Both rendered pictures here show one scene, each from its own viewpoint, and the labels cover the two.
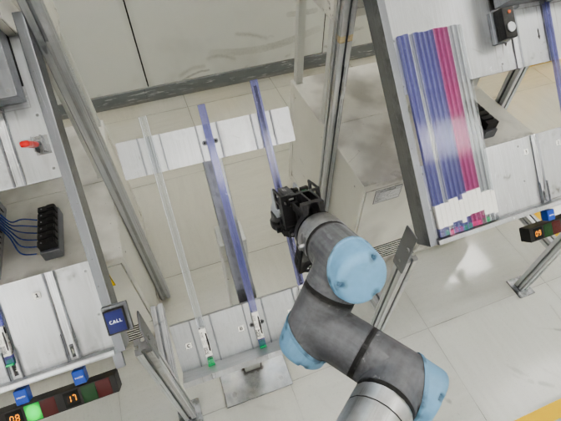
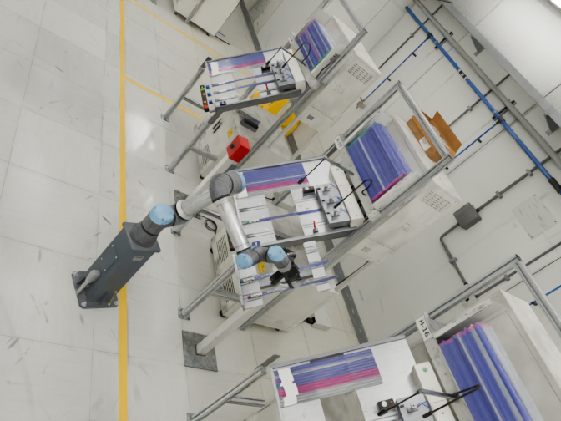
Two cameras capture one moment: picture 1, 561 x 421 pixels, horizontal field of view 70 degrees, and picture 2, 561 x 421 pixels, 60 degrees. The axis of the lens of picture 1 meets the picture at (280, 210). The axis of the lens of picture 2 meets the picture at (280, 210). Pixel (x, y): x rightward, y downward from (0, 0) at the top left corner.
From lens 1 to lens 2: 2.21 m
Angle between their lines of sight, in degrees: 56
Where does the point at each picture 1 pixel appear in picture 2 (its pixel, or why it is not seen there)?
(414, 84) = (348, 357)
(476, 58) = (367, 394)
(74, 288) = (267, 237)
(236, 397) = (185, 336)
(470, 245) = not seen: outside the picture
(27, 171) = (306, 228)
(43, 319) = (259, 230)
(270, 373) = (192, 357)
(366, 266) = (278, 250)
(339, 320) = (263, 251)
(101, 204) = not seen: hidden behind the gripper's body
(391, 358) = (254, 254)
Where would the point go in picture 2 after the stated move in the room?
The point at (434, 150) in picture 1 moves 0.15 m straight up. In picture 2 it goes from (317, 367) to (338, 352)
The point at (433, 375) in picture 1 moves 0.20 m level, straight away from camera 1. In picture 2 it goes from (249, 258) to (268, 295)
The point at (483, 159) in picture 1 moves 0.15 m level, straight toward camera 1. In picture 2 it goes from (313, 396) to (294, 370)
